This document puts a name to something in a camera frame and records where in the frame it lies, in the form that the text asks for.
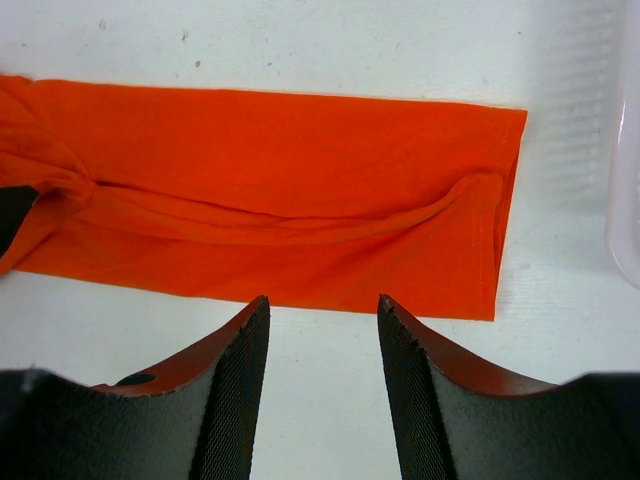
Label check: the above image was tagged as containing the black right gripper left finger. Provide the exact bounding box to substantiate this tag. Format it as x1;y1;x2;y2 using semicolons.
1;296;270;479

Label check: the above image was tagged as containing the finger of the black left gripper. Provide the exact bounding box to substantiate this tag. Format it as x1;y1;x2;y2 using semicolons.
0;186;39;256

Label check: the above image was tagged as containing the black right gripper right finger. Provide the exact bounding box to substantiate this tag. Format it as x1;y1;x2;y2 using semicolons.
377;295;639;479

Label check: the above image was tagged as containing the orange t shirt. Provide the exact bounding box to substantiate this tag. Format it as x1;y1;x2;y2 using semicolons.
1;76;527;321

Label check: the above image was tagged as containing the white plastic laundry basket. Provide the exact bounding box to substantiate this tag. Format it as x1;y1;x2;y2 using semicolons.
605;1;639;287

